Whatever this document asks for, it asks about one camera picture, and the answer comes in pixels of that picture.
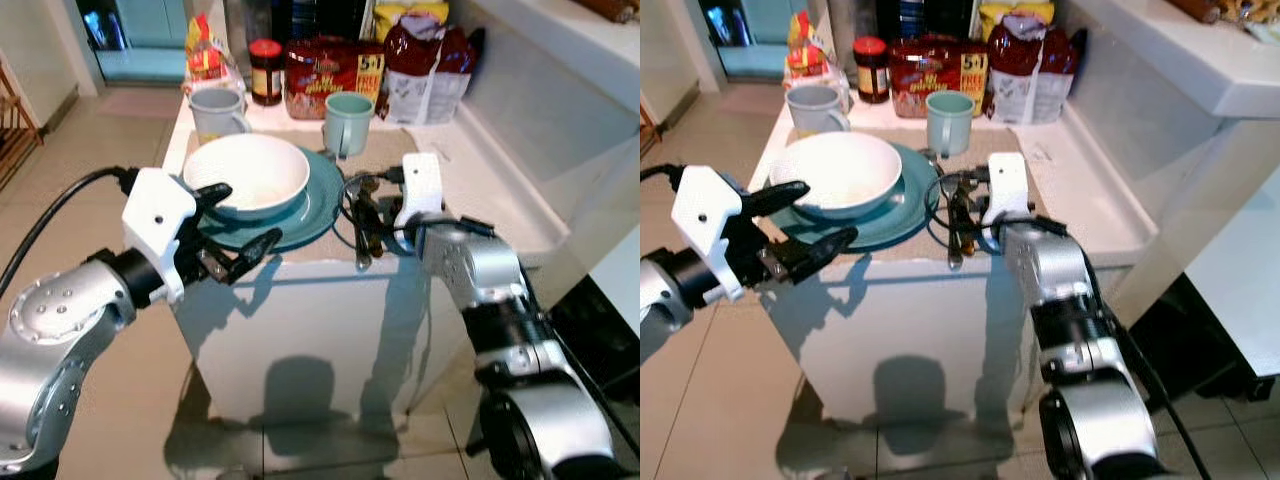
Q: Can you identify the red and white food bag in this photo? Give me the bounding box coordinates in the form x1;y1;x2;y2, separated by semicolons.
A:
984;13;1085;127
382;14;478;127

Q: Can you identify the teal ceramic plate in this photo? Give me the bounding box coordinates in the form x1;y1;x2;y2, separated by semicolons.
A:
194;147;349;253
768;142;942;253

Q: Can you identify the yellow snack bag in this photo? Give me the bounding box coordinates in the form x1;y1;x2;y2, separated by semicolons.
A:
372;0;452;43
977;0;1057;43

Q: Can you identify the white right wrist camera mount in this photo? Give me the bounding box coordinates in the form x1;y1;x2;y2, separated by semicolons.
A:
394;152;445;232
984;151;1032;230

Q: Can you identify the silver fork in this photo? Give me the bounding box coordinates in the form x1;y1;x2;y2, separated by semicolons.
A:
945;200;967;271
351;200;373;272

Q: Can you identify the teal cabinet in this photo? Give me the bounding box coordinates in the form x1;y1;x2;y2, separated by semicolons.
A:
78;0;193;83
700;0;797;81

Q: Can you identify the orange bread bag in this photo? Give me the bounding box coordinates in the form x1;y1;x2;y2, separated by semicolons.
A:
184;12;247;98
784;9;853;89

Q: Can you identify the red multipack food package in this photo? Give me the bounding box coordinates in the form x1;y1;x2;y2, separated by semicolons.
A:
887;34;992;120
284;36;387;122

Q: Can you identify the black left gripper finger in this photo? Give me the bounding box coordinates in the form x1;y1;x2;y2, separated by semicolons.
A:
745;179;812;218
230;227;285;278
790;226;860;283
187;181;234;210

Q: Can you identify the brown wooden chair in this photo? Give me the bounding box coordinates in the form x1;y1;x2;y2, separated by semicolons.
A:
640;100;663;159
0;58;43;193

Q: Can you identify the pink floor mat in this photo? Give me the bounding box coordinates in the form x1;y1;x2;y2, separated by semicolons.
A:
94;87;187;122
714;84;793;117

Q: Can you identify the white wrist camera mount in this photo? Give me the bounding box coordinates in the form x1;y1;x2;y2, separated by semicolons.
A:
984;151;1032;230
670;165;747;304
394;152;445;232
121;167;199;305

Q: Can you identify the white kitchen island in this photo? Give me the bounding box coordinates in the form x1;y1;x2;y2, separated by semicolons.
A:
160;92;573;433
748;92;1161;433

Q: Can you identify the black furniture base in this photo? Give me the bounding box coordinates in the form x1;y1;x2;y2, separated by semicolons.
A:
1128;272;1279;405
548;272;641;405

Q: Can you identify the white ceramic bowl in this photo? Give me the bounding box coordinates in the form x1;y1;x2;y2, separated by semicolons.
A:
182;133;312;222
767;131;905;222

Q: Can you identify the grey ceramic mug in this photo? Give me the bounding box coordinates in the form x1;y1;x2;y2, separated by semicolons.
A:
784;83;852;140
187;86;254;146

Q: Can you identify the dark jar with red lid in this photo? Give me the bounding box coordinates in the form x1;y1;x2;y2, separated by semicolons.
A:
852;36;891;105
247;38;286;108

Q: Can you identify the white raised counter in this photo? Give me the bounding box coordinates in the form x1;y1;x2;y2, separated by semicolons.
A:
1050;0;1280;379
448;0;641;313

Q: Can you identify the pale green ceramic mug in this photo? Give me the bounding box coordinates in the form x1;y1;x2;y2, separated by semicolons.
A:
321;91;377;160
924;90;977;159

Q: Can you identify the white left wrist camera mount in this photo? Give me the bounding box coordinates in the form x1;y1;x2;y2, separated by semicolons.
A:
670;165;747;304
121;167;199;305

